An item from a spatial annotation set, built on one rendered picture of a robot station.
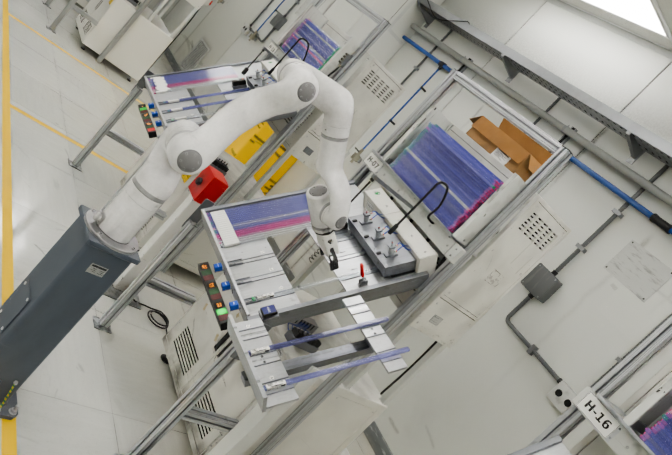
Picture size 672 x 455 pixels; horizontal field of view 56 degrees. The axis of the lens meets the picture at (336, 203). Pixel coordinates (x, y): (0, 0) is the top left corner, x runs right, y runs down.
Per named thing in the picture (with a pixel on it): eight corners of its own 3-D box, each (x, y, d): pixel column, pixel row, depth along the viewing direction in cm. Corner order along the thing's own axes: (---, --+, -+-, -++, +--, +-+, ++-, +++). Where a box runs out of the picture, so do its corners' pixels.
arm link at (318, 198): (341, 221, 216) (325, 209, 222) (337, 191, 208) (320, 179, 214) (322, 233, 213) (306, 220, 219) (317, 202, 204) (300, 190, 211)
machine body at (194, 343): (184, 473, 247) (290, 366, 238) (153, 346, 300) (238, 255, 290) (294, 497, 289) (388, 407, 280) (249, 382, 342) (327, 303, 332)
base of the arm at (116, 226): (89, 239, 183) (129, 193, 180) (80, 202, 196) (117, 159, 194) (142, 262, 196) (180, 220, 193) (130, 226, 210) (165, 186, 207)
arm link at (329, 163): (368, 146, 198) (350, 230, 211) (337, 127, 209) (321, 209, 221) (346, 148, 192) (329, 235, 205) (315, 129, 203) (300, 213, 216)
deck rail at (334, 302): (248, 333, 219) (248, 320, 216) (247, 329, 221) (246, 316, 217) (427, 285, 244) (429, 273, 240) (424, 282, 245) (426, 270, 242)
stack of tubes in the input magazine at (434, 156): (449, 231, 237) (501, 179, 233) (387, 164, 275) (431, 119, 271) (465, 244, 245) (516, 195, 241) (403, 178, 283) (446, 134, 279)
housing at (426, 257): (415, 286, 245) (419, 258, 236) (361, 216, 281) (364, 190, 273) (433, 282, 247) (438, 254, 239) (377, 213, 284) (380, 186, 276)
